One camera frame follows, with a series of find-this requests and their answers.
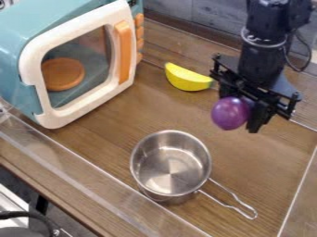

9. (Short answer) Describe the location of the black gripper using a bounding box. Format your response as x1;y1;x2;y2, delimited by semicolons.
210;28;302;133

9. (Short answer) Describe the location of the purple toy eggplant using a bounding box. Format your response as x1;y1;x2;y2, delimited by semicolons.
210;96;255;131

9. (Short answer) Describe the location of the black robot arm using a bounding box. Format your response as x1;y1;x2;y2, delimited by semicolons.
210;0;314;133

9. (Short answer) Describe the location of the yellow toy banana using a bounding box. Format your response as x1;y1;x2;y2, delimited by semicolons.
164;62;214;92

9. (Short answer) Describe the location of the clear acrylic table barrier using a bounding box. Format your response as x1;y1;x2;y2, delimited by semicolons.
0;106;209;237

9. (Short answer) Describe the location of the orange microwave turntable plate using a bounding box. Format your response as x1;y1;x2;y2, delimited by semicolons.
41;57;86;92

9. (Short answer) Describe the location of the teal toy microwave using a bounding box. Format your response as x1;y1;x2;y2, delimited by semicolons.
0;0;143;129

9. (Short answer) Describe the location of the silver pot with wire handle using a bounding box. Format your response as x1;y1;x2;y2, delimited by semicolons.
130;130;258;219

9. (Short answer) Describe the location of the black cable bottom left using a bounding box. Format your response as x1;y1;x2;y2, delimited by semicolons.
0;210;57;237

